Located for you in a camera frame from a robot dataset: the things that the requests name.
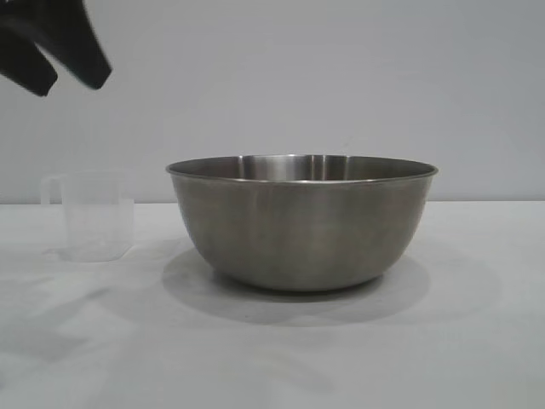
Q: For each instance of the translucent plastic measuring cup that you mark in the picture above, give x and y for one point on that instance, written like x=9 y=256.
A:
x=98 y=221

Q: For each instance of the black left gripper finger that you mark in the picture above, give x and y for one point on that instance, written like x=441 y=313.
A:
x=78 y=47
x=25 y=64

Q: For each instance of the stainless steel mixing bowl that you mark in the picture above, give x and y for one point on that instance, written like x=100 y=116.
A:
x=302 y=230

